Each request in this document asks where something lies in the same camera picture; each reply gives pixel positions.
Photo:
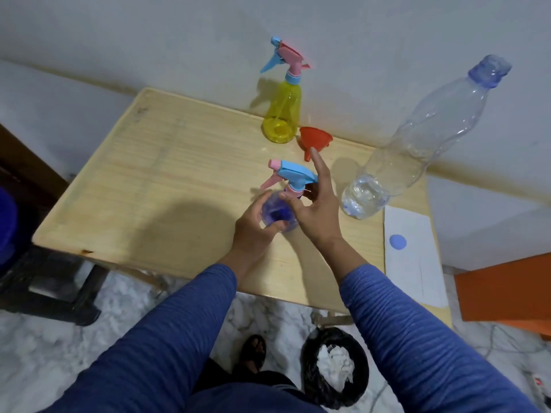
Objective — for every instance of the white paper sheet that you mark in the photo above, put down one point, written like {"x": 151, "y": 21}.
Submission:
{"x": 413, "y": 275}

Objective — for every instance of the person's right leg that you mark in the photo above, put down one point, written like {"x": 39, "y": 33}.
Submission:
{"x": 241, "y": 378}

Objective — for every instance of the person's left forearm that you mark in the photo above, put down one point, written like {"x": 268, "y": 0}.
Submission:
{"x": 146, "y": 352}

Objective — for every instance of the brown wooden door frame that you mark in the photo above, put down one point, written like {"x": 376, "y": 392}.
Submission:
{"x": 26, "y": 163}

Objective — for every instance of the blue plastic basin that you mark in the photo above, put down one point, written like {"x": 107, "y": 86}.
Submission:
{"x": 6, "y": 227}

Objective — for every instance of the person's right black sandal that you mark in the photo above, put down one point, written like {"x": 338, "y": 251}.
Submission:
{"x": 254, "y": 352}

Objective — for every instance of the orange furniture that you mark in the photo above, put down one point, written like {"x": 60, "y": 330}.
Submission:
{"x": 503, "y": 292}

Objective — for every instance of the person's right hand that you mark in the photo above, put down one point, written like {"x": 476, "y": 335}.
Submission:
{"x": 320, "y": 210}

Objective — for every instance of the person's left hand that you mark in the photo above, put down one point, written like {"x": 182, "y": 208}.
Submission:
{"x": 252, "y": 236}

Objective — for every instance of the orange plastic funnel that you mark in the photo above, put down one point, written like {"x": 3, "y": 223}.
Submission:
{"x": 315, "y": 137}

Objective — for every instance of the purple spray bottle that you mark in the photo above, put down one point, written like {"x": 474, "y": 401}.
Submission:
{"x": 275, "y": 212}

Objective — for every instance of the black mesh basket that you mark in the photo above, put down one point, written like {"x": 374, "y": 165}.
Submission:
{"x": 310, "y": 382}

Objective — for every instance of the clear plastic water bottle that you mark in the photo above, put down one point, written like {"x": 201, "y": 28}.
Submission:
{"x": 413, "y": 154}

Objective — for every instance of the yellow spray bottle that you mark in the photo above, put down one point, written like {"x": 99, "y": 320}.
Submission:
{"x": 282, "y": 116}

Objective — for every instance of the crumpled white paper waste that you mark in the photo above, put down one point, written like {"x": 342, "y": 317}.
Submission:
{"x": 335, "y": 365}

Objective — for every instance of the black plastic stool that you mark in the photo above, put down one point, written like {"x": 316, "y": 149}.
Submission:
{"x": 51, "y": 305}

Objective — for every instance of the person's right forearm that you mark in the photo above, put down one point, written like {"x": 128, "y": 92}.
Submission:
{"x": 422, "y": 348}

